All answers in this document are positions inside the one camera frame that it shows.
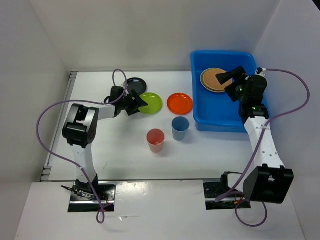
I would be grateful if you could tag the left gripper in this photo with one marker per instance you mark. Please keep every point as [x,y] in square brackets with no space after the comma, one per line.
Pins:
[135,103]

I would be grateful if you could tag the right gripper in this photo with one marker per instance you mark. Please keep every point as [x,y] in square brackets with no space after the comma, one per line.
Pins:
[239,73]

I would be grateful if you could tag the green round plate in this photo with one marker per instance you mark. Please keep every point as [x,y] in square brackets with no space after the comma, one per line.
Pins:
[154,103]

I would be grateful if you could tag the green-rimmed bamboo woven plate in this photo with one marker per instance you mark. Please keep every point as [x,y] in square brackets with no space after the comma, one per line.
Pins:
[203,86]

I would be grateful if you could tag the black round plate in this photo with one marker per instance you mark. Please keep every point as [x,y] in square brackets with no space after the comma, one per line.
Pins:
[136,84]

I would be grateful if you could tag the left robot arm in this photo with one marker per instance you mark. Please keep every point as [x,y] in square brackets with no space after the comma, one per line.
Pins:
[80,129]

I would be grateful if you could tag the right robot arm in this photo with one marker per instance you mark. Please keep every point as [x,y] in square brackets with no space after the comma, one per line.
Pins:
[265,178]

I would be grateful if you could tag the blue plastic bin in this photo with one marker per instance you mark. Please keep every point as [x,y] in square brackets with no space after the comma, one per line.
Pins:
[216,112]

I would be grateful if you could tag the pink plastic cup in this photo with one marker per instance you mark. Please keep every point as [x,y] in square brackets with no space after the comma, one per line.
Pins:
[155,139]

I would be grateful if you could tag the orange round plate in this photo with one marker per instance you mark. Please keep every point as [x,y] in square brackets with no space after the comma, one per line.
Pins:
[179,103]

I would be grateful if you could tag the blue plastic cup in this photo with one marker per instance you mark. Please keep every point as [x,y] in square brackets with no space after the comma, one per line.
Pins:
[180,125]

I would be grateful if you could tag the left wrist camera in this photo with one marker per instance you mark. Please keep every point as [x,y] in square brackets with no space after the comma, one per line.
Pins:
[124,84]

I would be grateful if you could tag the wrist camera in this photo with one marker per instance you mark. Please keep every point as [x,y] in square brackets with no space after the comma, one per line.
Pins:
[124,84]
[261,72]

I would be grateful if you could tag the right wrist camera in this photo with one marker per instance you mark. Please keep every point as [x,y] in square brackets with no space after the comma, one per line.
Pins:
[261,72]

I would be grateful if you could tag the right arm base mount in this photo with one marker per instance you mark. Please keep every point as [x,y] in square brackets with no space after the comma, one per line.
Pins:
[212,189]

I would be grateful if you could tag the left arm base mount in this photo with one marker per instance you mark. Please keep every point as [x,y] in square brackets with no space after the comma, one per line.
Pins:
[84,202]

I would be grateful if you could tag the aluminium table edge rail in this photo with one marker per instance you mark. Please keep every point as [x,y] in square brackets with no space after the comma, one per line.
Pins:
[45,175]

